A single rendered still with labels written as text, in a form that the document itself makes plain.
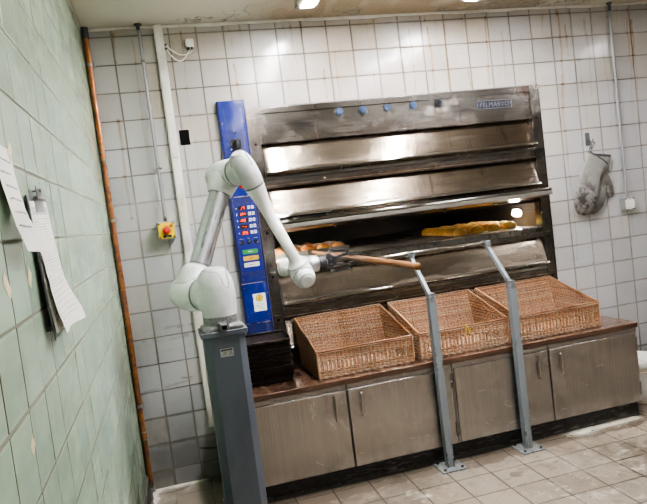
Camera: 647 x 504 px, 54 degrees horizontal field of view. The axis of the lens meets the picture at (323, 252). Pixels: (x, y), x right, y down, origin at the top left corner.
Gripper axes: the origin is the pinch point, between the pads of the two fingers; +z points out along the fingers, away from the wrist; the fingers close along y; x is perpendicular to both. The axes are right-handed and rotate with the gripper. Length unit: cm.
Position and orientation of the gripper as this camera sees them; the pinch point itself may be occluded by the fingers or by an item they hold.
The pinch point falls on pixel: (355, 257)
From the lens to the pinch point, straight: 329.2
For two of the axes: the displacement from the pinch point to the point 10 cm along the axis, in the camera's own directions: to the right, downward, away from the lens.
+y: 1.2, 9.9, 0.6
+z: 9.6, -1.3, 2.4
